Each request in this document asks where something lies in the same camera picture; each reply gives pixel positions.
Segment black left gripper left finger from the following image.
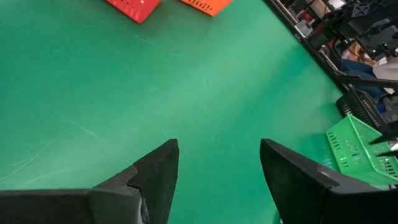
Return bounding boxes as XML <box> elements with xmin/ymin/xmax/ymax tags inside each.
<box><xmin>0</xmin><ymin>139</ymin><xmax>180</xmax><ymax>224</ymax></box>

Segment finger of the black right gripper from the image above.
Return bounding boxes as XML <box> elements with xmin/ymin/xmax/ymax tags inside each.
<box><xmin>368</xmin><ymin>121</ymin><xmax>398</xmax><ymax>146</ymax></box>
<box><xmin>377</xmin><ymin>149</ymin><xmax>398</xmax><ymax>158</ymax></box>

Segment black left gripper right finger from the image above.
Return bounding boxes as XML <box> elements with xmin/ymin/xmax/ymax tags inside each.
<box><xmin>259</xmin><ymin>138</ymin><xmax>398</xmax><ymax>224</ymax></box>

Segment red plastic basket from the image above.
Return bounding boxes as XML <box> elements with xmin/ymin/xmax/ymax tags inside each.
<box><xmin>104</xmin><ymin>0</ymin><xmax>162</xmax><ymax>24</ymax></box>

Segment green plastic basket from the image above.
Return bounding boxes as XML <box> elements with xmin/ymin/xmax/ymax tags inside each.
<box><xmin>325</xmin><ymin>114</ymin><xmax>398</xmax><ymax>187</ymax></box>

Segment black plastic basket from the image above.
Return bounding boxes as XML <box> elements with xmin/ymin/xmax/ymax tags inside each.
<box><xmin>336</xmin><ymin>88</ymin><xmax>389</xmax><ymax>132</ymax></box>

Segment black table leg strut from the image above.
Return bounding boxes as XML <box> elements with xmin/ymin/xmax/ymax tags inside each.
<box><xmin>335</xmin><ymin>74</ymin><xmax>398</xmax><ymax>91</ymax></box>

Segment person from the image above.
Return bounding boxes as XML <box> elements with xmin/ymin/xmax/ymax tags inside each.
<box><xmin>337</xmin><ymin>42</ymin><xmax>398</xmax><ymax>100</ymax></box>

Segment orange plastic basket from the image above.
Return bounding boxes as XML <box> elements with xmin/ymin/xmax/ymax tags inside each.
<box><xmin>179</xmin><ymin>0</ymin><xmax>234</xmax><ymax>17</ymax></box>

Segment black table frame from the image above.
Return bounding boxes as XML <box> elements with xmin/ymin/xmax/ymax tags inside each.
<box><xmin>264</xmin><ymin>0</ymin><xmax>352</xmax><ymax>94</ymax></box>

